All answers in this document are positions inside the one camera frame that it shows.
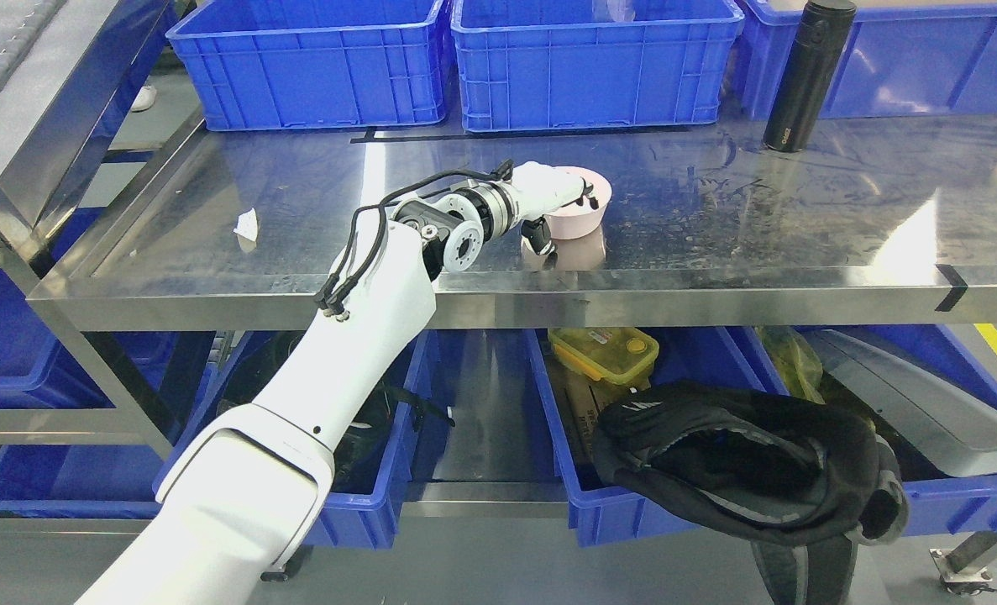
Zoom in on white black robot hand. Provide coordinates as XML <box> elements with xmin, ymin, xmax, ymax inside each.
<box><xmin>503</xmin><ymin>161</ymin><xmax>599</xmax><ymax>256</ymax></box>

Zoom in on pink bowl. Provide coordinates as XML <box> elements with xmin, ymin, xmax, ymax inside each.
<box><xmin>545</xmin><ymin>166</ymin><xmax>613</xmax><ymax>240</ymax></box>

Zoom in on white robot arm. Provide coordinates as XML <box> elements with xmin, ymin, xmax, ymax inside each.
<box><xmin>79</xmin><ymin>184</ymin><xmax>438</xmax><ymax>604</ymax></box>

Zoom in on blue crate top middle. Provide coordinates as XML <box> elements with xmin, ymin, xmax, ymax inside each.
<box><xmin>449</xmin><ymin>1</ymin><xmax>744</xmax><ymax>133</ymax></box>

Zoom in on blue crate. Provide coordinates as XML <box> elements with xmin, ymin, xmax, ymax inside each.
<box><xmin>729</xmin><ymin>1</ymin><xmax>997</xmax><ymax>120</ymax></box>
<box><xmin>449</xmin><ymin>1</ymin><xmax>744</xmax><ymax>133</ymax></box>
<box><xmin>167</xmin><ymin>1</ymin><xmax>454</xmax><ymax>131</ymax></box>

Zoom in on blue bin lower middle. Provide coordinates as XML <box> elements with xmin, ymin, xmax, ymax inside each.
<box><xmin>520</xmin><ymin>326</ymin><xmax>784</xmax><ymax>548</ymax></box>

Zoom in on blue bin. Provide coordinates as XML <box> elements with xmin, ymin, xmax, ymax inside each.
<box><xmin>152</xmin><ymin>332</ymin><xmax>453</xmax><ymax>549</ymax></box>
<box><xmin>520</xmin><ymin>326</ymin><xmax>784</xmax><ymax>548</ymax></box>
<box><xmin>729</xmin><ymin>324</ymin><xmax>997</xmax><ymax>539</ymax></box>

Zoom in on steel shelf rack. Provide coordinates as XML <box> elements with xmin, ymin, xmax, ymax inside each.
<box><xmin>0</xmin><ymin>0</ymin><xmax>997</xmax><ymax>605</ymax></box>

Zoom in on yellow lunch box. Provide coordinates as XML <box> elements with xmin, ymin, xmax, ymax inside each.
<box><xmin>547</xmin><ymin>327</ymin><xmax>660</xmax><ymax>390</ymax></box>

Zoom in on crumpled white paper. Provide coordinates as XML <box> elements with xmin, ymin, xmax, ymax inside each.
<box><xmin>233</xmin><ymin>209</ymin><xmax>260</xmax><ymax>243</ymax></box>

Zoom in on blue crate top left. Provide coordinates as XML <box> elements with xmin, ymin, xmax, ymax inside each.
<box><xmin>167</xmin><ymin>1</ymin><xmax>454</xmax><ymax>131</ymax></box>

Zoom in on black thermos bottle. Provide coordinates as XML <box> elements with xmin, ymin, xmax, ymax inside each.
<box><xmin>763</xmin><ymin>1</ymin><xmax>858</xmax><ymax>153</ymax></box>

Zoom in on blue bin lower left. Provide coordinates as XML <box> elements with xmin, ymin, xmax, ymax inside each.
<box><xmin>152</xmin><ymin>332</ymin><xmax>453</xmax><ymax>549</ymax></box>

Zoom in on blue crate top right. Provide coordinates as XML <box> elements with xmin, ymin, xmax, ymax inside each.
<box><xmin>729</xmin><ymin>1</ymin><xmax>997</xmax><ymax>120</ymax></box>

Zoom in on black backpack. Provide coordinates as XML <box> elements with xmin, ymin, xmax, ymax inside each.
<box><xmin>591</xmin><ymin>380</ymin><xmax>911</xmax><ymax>604</ymax></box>

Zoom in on blue bin lower right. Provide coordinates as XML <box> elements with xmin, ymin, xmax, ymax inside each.
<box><xmin>729</xmin><ymin>324</ymin><xmax>997</xmax><ymax>539</ymax></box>

